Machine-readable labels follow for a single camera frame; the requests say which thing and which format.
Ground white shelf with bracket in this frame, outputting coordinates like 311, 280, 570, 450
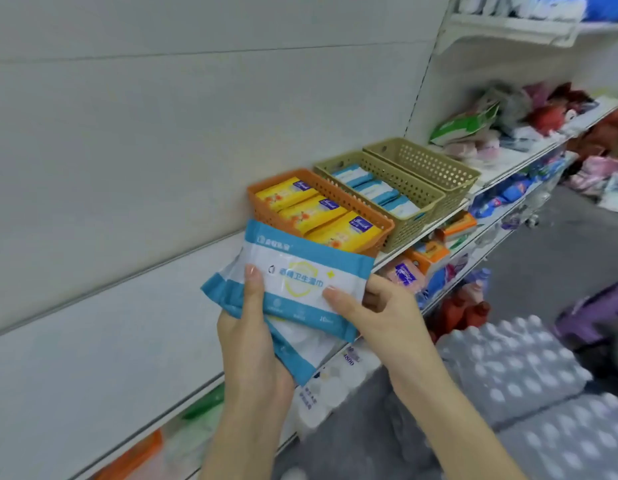
434, 12, 618, 56

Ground shrink-wrapped pack of water bottles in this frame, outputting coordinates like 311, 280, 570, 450
496, 392, 618, 480
435, 315, 595, 431

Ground person's left hand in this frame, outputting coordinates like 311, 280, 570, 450
216, 265, 296, 411

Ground yellow tissue packet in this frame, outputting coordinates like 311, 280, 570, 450
278, 194, 349, 234
305, 211, 385, 254
255, 177, 320, 211

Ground white toilet roll pack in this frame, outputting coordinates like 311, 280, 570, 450
293, 337, 382, 440

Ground green white package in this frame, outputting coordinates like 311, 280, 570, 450
429, 101, 501, 146

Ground person's left forearm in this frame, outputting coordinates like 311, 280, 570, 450
198, 392, 296, 480

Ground pink packets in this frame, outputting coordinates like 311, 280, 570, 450
443, 131, 502, 164

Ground blue white wet wipe packet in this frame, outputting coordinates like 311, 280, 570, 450
240, 219, 377, 344
200, 247, 342, 388

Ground red bottle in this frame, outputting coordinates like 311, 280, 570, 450
436, 293, 471, 341
464, 300, 492, 329

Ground orange plastic basket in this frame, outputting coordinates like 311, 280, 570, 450
246, 168, 396, 259

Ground row of blue packets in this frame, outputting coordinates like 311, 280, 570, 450
470, 157, 570, 219

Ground white metal shelf board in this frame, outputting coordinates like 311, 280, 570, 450
0, 197, 472, 480

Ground row of white blue packages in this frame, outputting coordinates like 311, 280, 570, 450
454, 0, 618, 23

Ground small blue white packet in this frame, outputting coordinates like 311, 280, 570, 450
332, 164, 375, 188
381, 196, 422, 220
354, 179, 401, 205

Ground purple plastic stool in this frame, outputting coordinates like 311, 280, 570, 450
551, 281, 618, 353

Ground person's right hand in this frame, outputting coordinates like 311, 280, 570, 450
321, 274, 442, 395

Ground pile of assorted packaged goods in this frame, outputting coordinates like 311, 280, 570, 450
481, 81, 618, 151

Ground heap of pink goods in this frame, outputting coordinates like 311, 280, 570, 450
563, 109, 618, 215

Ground orange packet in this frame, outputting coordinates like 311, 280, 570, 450
436, 211, 478, 244
404, 240, 452, 276

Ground orange package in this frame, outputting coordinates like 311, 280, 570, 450
91, 429, 165, 480

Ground beige plastic basket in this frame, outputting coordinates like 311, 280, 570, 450
313, 150, 447, 254
362, 137, 482, 216

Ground pink tissue packet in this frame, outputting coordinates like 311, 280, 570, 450
385, 260, 427, 297

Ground person's right forearm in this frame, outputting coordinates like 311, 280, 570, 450
389, 359, 529, 480

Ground green packet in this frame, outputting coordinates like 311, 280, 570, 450
181, 384, 226, 421

